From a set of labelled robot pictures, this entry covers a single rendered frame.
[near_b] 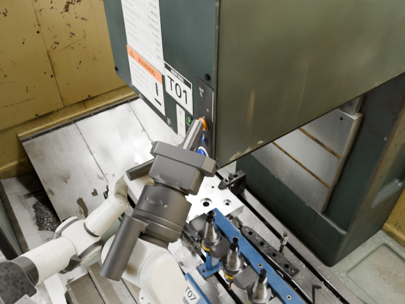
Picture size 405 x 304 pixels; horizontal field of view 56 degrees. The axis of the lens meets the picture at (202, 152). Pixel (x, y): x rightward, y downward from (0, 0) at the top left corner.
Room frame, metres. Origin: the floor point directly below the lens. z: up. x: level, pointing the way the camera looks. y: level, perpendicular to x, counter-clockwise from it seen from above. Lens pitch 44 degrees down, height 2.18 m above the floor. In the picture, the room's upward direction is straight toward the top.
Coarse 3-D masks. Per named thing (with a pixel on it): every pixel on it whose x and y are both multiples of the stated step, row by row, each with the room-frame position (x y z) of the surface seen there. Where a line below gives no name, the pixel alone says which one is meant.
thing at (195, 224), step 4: (204, 212) 0.74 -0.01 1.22; (200, 216) 0.72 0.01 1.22; (204, 216) 0.72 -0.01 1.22; (192, 220) 0.71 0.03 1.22; (196, 220) 0.71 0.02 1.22; (200, 220) 0.71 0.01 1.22; (204, 220) 0.71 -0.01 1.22; (192, 224) 0.69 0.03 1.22; (196, 224) 0.69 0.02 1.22; (200, 224) 0.69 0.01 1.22; (192, 228) 0.68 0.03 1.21; (196, 228) 0.68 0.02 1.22; (200, 228) 0.68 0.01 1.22; (196, 232) 0.66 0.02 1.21
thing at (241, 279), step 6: (240, 270) 0.54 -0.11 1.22; (246, 270) 0.54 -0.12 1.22; (252, 270) 0.54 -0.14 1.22; (234, 276) 0.52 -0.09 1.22; (240, 276) 0.52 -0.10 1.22; (246, 276) 0.52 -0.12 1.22; (252, 276) 0.52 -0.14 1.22; (234, 282) 0.50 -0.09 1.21; (240, 282) 0.50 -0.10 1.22; (246, 282) 0.50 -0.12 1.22; (240, 288) 0.49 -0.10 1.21; (246, 288) 0.49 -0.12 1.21
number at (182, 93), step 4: (176, 80) 0.62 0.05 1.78; (176, 84) 0.62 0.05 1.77; (180, 84) 0.61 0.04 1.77; (176, 88) 0.62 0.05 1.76; (180, 88) 0.61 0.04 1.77; (184, 88) 0.60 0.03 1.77; (176, 92) 0.62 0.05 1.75; (180, 92) 0.61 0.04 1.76; (184, 92) 0.60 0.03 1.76; (188, 92) 0.59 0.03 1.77; (176, 96) 0.62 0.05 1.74; (180, 96) 0.61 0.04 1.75; (184, 96) 0.60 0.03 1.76; (188, 96) 0.59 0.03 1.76; (180, 100) 0.61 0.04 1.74; (184, 100) 0.60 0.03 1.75; (188, 100) 0.59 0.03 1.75; (184, 104) 0.60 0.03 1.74; (188, 104) 0.59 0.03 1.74; (188, 108) 0.59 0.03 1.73
